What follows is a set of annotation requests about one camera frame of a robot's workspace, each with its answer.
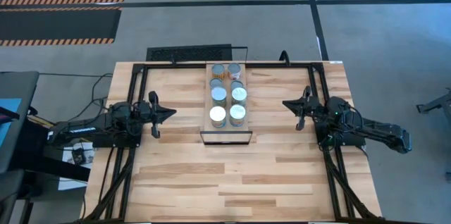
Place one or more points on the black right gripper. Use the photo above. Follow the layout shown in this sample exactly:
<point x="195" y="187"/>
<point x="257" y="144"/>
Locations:
<point x="317" y="111"/>

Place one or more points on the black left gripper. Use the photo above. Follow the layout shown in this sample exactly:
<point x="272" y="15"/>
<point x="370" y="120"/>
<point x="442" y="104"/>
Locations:
<point x="155" y="115"/>

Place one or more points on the tin can orange yellow label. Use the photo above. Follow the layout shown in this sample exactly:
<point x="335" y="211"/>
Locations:
<point x="217" y="114"/>

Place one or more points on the tin can teal green label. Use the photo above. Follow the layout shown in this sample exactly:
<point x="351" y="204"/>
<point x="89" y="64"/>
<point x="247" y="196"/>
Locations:
<point x="218" y="94"/>

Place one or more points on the tin can teal yellow label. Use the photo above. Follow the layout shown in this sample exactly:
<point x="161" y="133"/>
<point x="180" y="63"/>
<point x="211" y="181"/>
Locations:
<point x="239" y="94"/>

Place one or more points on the short blue chevron tin can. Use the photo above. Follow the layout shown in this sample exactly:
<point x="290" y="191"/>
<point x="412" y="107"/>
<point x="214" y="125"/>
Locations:
<point x="216" y="83"/>

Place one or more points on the tomato tin can teal label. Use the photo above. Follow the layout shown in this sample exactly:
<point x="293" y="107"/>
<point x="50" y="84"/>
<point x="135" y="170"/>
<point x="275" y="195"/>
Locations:
<point x="237" y="112"/>

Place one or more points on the tin can orange striped label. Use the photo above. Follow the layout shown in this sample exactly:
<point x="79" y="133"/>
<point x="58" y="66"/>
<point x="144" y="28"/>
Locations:
<point x="218" y="69"/>

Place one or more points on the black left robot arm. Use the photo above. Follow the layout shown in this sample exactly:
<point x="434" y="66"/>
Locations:
<point x="81" y="130"/>

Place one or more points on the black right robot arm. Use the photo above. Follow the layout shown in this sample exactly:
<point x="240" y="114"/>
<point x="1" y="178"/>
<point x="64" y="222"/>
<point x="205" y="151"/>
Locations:
<point x="380" y="130"/>

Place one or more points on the black floor grille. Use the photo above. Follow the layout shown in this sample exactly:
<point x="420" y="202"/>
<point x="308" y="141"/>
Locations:
<point x="186" y="54"/>

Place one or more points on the short silver tin can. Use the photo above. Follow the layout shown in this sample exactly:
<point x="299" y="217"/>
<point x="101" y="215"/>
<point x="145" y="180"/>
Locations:
<point x="236" y="85"/>

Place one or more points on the small black device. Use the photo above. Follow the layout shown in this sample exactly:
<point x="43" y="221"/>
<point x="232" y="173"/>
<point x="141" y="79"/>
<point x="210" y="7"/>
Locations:
<point x="79" y="156"/>

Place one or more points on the black floor tape line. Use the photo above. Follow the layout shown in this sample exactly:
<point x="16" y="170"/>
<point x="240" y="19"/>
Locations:
<point x="211" y="3"/>
<point x="313" y="5"/>

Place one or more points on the white paper sheet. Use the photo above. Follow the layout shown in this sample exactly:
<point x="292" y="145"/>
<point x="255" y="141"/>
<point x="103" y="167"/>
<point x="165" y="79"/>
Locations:
<point x="68" y="153"/>

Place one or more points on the black equipment stand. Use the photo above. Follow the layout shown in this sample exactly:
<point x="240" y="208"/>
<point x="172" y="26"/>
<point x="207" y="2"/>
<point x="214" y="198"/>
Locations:
<point x="35" y="153"/>

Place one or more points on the black stand leg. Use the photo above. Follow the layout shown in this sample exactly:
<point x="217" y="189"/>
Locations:
<point x="437" y="106"/>

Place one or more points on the blue panel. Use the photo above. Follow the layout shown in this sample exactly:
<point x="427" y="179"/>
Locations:
<point x="8" y="118"/>

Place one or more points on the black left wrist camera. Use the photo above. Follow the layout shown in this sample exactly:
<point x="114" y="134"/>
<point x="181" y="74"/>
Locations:
<point x="142" y="107"/>

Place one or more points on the black aluminium table frame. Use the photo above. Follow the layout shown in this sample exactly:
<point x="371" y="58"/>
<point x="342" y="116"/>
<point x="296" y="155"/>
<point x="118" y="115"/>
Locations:
<point x="299" y="66"/>

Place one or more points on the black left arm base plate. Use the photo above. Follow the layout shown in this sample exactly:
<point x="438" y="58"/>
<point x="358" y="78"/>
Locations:
<point x="116" y="143"/>

